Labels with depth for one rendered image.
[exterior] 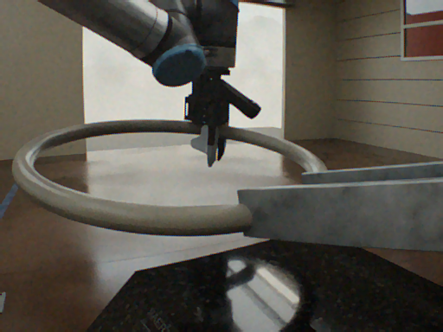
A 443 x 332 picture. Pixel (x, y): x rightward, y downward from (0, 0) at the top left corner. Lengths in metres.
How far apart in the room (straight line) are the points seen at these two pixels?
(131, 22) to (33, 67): 6.16
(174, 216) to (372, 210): 0.17
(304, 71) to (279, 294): 8.06
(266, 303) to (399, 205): 0.21
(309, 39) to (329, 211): 8.31
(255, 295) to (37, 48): 6.45
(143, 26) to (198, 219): 0.31
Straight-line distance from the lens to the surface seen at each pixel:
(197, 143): 0.74
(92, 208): 0.34
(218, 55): 0.70
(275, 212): 0.31
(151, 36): 0.53
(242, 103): 0.71
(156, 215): 0.32
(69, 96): 6.58
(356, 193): 0.26
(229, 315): 0.38
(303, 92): 8.33
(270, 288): 0.42
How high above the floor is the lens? 1.03
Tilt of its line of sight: 12 degrees down
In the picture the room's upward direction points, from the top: straight up
